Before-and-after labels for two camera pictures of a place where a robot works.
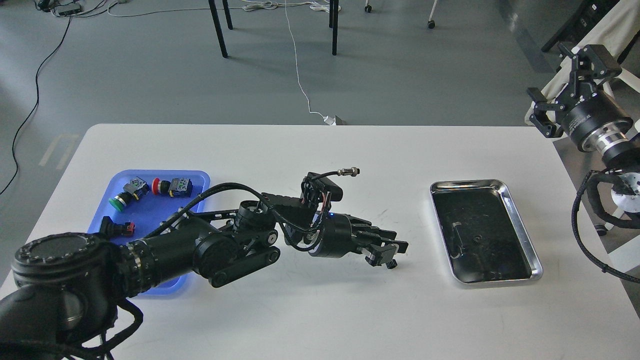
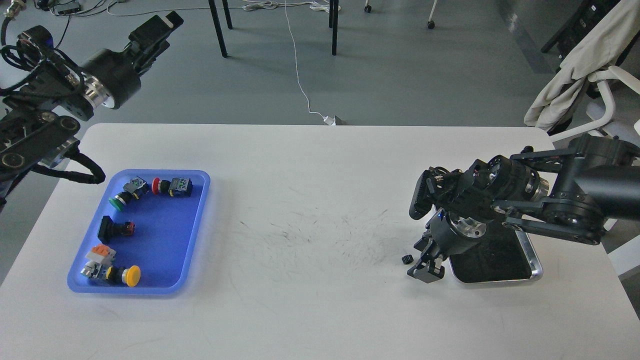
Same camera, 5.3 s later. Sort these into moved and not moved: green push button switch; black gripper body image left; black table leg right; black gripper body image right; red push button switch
Moved: black gripper body image right; black gripper body image left
Not moved: red push button switch; green push button switch; black table leg right
